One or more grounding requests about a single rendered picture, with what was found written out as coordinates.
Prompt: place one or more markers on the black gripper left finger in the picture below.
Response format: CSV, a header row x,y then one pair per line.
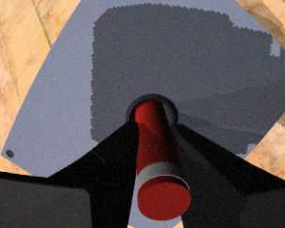
x,y
93,192

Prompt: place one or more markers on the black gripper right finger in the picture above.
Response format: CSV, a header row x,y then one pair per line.
x,y
226,190

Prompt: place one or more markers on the red peg with white band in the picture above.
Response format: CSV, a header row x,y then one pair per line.
x,y
161,187

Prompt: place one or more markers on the grey sloped panel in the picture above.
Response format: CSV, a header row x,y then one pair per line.
x,y
215,69

